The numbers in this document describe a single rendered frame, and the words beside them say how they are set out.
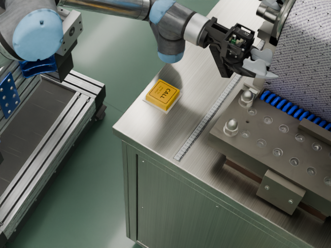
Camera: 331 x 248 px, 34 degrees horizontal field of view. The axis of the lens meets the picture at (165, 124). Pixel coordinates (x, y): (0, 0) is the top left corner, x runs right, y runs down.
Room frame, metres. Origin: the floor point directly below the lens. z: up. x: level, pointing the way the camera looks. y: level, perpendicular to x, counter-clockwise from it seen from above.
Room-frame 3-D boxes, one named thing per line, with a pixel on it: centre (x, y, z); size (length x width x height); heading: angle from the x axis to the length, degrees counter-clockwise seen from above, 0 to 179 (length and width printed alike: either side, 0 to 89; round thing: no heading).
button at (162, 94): (0.87, 0.01, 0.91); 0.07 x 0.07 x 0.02; 61
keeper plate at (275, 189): (0.57, -0.29, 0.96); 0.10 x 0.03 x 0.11; 61
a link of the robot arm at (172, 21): (0.98, 0.00, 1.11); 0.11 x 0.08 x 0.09; 61
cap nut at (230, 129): (0.70, -0.16, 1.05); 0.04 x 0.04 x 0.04
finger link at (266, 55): (0.86, -0.24, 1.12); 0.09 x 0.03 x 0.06; 62
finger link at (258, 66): (0.83, -0.22, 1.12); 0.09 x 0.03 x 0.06; 60
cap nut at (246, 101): (0.79, -0.20, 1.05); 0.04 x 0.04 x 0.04
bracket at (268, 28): (0.95, -0.25, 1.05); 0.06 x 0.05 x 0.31; 61
